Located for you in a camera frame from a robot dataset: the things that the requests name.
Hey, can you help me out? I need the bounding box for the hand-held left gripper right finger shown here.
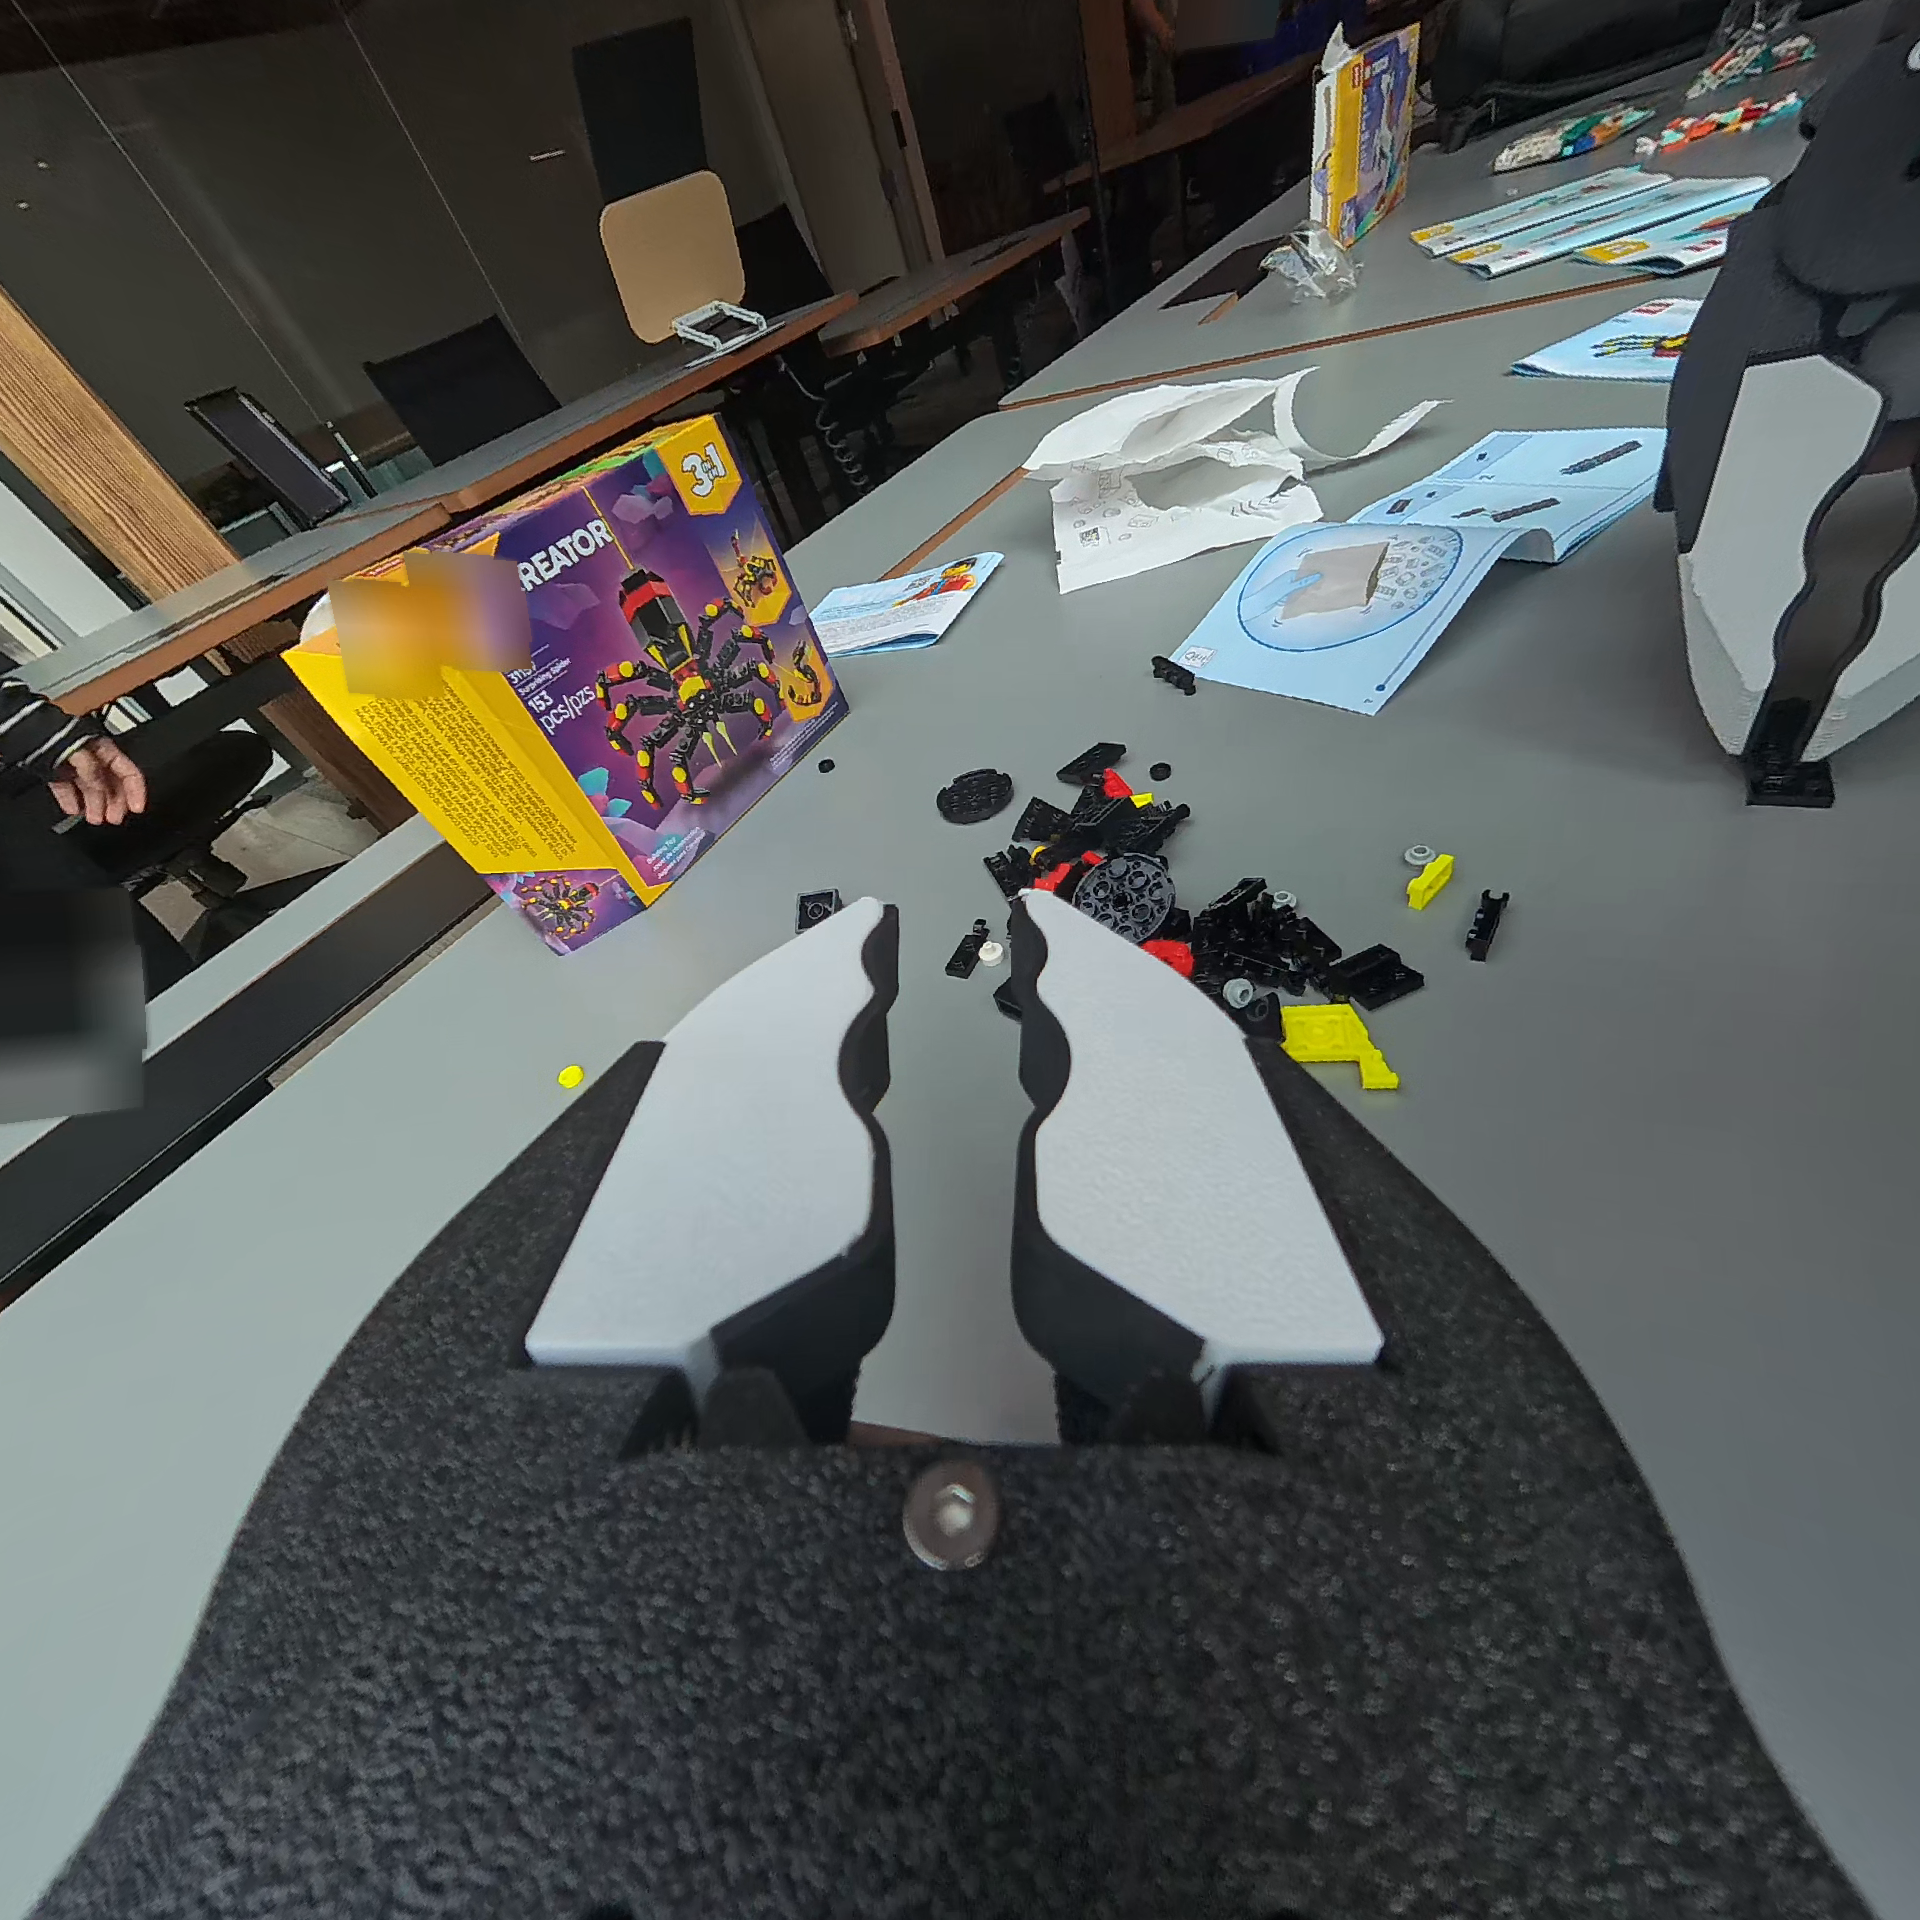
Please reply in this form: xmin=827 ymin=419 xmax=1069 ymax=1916
xmin=1007 ymin=888 xmax=1386 ymax=1413

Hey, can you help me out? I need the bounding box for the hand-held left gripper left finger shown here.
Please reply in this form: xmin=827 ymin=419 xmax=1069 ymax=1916
xmin=526 ymin=895 xmax=903 ymax=1413

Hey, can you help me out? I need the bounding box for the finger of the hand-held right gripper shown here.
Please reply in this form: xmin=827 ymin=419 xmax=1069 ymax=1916
xmin=1676 ymin=352 xmax=1895 ymax=756
xmin=1797 ymin=458 xmax=1920 ymax=756

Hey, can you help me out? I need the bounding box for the black toy brick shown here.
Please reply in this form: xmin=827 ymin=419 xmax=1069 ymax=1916
xmin=1743 ymin=701 xmax=1839 ymax=808

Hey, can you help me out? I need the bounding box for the grey desk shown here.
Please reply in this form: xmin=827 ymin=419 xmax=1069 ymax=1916
xmin=0 ymin=277 xmax=1920 ymax=1920
xmin=749 ymin=392 xmax=1082 ymax=600
xmin=1000 ymin=90 xmax=1920 ymax=407

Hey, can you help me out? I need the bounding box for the wood-edged desk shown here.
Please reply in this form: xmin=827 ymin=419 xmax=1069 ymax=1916
xmin=30 ymin=503 xmax=453 ymax=706
xmin=344 ymin=285 xmax=863 ymax=527

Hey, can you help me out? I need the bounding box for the pile of colourful bricks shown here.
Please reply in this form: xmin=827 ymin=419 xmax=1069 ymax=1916
xmin=1492 ymin=30 xmax=1820 ymax=167

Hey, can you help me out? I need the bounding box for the yellow plate brick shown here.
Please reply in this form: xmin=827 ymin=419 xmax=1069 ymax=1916
xmin=1280 ymin=1000 xmax=1403 ymax=1093

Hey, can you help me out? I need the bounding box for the pile of black red bricks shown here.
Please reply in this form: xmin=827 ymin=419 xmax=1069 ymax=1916
xmin=983 ymin=739 xmax=1426 ymax=1051

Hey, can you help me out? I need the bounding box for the black office chair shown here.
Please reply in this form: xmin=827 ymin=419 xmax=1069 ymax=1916
xmin=1424 ymin=0 xmax=1741 ymax=128
xmin=363 ymin=315 xmax=567 ymax=470

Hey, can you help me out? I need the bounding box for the open light blue instruction booklet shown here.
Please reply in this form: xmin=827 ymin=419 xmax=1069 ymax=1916
xmin=1180 ymin=427 xmax=1670 ymax=711

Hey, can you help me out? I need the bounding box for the purple yellow toy brick box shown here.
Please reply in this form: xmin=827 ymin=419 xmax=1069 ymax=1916
xmin=280 ymin=411 xmax=850 ymax=958

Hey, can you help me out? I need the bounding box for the white purple toy box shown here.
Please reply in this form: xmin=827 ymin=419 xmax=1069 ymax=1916
xmin=1310 ymin=23 xmax=1421 ymax=248

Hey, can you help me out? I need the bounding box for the clear plastic bag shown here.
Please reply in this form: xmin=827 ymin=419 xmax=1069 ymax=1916
xmin=1260 ymin=222 xmax=1370 ymax=304

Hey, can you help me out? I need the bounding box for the blue white printed leaflet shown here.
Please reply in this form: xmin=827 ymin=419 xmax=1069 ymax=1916
xmin=810 ymin=550 xmax=1007 ymax=659

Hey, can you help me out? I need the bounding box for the white paper bag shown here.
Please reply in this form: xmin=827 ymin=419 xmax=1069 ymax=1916
xmin=1024 ymin=363 xmax=1453 ymax=596

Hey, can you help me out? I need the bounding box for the dark tablet screen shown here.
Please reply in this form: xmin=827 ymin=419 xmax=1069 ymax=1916
xmin=182 ymin=383 xmax=356 ymax=527

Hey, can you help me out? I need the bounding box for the wooden chair back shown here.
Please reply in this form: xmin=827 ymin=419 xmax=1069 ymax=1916
xmin=598 ymin=168 xmax=749 ymax=346

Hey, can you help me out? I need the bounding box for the wooden panel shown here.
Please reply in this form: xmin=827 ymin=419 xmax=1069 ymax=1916
xmin=0 ymin=285 xmax=422 ymax=834

